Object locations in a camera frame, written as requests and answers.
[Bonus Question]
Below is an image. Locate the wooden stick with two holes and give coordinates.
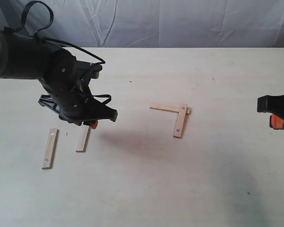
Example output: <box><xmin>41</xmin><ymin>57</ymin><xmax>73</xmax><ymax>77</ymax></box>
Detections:
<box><xmin>173</xmin><ymin>103</ymin><xmax>187</xmax><ymax>139</ymax></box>

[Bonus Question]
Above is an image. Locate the horizontal wooden stick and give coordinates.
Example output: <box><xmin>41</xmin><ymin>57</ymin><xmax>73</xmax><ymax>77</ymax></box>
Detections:
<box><xmin>150</xmin><ymin>103</ymin><xmax>182</xmax><ymax>113</ymax></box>

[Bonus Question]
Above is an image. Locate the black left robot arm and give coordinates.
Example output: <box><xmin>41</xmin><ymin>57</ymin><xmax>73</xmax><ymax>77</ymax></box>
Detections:
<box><xmin>0</xmin><ymin>30</ymin><xmax>117</xmax><ymax>127</ymax></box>

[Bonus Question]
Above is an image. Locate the plain wooden stick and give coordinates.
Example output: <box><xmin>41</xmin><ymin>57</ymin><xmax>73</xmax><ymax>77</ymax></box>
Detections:
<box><xmin>75</xmin><ymin>126</ymin><xmax>90</xmax><ymax>153</ymax></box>

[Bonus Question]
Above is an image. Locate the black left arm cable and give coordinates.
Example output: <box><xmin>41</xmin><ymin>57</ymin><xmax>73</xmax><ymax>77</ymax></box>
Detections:
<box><xmin>4</xmin><ymin>0</ymin><xmax>112</xmax><ymax>105</ymax></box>

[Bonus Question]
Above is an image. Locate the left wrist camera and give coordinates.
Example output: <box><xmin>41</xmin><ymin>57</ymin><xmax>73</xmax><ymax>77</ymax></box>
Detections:
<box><xmin>77</xmin><ymin>61</ymin><xmax>103</xmax><ymax>83</ymax></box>

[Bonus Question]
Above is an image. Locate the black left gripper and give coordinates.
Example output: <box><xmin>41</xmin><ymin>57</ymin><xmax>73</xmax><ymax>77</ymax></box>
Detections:
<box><xmin>38</xmin><ymin>80</ymin><xmax>118</xmax><ymax>129</ymax></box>

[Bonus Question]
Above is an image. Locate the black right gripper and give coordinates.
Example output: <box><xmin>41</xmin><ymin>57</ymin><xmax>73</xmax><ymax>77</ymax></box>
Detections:
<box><xmin>257</xmin><ymin>95</ymin><xmax>284</xmax><ymax>130</ymax></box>

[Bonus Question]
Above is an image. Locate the grey fabric backdrop curtain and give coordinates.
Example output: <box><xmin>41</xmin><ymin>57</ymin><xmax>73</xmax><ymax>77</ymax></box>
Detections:
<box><xmin>0</xmin><ymin>0</ymin><xmax>284</xmax><ymax>49</ymax></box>

